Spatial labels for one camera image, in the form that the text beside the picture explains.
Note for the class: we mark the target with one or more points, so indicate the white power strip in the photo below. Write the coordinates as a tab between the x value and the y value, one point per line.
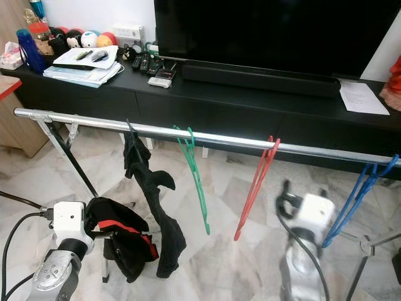
126	32

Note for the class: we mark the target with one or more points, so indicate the black tv console cabinet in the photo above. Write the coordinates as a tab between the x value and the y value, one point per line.
113	100

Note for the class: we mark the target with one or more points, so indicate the small dark case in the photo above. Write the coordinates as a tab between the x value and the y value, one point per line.
99	56

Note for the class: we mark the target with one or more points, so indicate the black shirt with logo print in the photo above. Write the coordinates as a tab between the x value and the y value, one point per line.
160	219

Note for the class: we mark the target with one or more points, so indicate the blue plastic hanger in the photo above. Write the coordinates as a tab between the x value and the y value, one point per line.
335	232

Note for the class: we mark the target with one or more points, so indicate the light wooden cabinet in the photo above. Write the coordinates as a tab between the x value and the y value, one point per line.
19	132

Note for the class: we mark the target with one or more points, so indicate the red plastic hanger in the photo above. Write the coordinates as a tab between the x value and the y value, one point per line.
238	233

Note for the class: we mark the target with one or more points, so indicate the white printed paper sheet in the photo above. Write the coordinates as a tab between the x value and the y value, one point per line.
363	97

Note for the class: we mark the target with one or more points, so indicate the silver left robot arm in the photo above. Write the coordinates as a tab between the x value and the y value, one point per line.
56	279

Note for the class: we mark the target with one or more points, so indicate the black device with red label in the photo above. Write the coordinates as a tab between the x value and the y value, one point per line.
165	74

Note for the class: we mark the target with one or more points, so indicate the small white box device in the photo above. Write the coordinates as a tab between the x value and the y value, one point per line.
160	82

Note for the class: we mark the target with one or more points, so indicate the green plastic hanger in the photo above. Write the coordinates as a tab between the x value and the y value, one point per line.
205	226

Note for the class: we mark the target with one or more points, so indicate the black soundbar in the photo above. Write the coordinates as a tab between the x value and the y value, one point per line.
257	79

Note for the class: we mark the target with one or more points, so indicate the black clothes hanger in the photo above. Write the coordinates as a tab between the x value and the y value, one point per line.
131	130

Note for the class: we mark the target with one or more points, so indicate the blue and gold trophy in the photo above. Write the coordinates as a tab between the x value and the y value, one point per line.
37	10

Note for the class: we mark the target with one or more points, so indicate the jar with red lid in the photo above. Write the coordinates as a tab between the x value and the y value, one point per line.
39	28

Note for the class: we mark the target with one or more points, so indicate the pink tissue pack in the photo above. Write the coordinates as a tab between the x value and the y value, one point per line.
9	58

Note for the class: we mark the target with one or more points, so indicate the stack of papers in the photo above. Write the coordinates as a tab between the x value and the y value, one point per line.
78	74

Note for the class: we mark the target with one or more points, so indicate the black flat television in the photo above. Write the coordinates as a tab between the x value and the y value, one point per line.
269	31

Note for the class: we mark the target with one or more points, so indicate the white and blue plush ball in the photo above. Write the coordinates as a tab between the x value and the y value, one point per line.
89	39

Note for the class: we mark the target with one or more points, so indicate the black plush toy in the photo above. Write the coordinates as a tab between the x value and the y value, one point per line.
57	42

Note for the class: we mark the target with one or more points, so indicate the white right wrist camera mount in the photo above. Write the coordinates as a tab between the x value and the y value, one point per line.
316	216

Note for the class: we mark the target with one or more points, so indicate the black remote control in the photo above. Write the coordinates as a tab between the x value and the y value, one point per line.
136	61
145	63
153	66

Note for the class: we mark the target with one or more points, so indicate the silver metal clothes rack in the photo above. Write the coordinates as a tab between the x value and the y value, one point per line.
94	122

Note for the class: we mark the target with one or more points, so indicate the blue water bottle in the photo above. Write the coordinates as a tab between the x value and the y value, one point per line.
31	55

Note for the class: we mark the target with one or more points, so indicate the black and white plush ball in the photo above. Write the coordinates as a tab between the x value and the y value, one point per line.
73	39

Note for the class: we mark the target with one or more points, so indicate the dark navy red-striped shirt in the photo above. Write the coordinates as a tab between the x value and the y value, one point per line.
128	257

